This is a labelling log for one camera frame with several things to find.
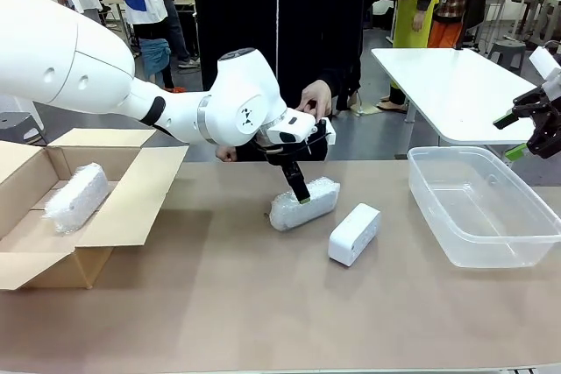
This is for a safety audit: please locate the narrow bubble-wrapped clock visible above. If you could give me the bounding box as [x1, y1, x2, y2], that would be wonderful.
[41, 162, 110, 234]

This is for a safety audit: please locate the person's left forearm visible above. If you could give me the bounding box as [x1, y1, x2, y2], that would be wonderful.
[326, 36, 366, 97]

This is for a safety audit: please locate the white background table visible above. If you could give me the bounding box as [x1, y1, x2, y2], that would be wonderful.
[370, 46, 549, 160]

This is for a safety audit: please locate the clear plastic bin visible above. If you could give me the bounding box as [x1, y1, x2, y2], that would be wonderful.
[407, 145, 561, 270]

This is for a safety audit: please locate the person in yellow apron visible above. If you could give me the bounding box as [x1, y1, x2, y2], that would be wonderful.
[376, 0, 442, 115]

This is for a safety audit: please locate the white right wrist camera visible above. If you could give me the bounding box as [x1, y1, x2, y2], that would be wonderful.
[527, 43, 561, 100]

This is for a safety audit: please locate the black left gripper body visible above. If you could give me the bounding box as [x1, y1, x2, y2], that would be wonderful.
[255, 135, 309, 173]

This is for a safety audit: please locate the unwrapped white clock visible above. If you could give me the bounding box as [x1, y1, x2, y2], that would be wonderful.
[328, 202, 381, 268]

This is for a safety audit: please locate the open brown cardboard box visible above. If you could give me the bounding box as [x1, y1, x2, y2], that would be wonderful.
[0, 127, 190, 292]

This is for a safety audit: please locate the person in black hoodie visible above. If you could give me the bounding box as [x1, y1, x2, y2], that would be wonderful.
[195, 0, 366, 163]

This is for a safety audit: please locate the person's right hand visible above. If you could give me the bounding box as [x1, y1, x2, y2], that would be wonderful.
[214, 145, 238, 163]

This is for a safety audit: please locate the person's left hand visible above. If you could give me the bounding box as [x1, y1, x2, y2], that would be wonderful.
[299, 80, 333, 118]

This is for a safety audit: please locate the thin black camera cable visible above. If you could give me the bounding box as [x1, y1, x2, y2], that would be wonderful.
[301, 122, 330, 156]

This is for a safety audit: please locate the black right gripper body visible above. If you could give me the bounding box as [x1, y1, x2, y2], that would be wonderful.
[511, 86, 561, 160]

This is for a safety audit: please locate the wide bubble-wrapped clock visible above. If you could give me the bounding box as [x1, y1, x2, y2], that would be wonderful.
[267, 176, 342, 232]

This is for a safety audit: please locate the person in orange trousers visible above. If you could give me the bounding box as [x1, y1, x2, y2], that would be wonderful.
[427, 0, 466, 49]

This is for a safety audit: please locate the grey round stool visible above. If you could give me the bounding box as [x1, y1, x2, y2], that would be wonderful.
[486, 39, 528, 76]

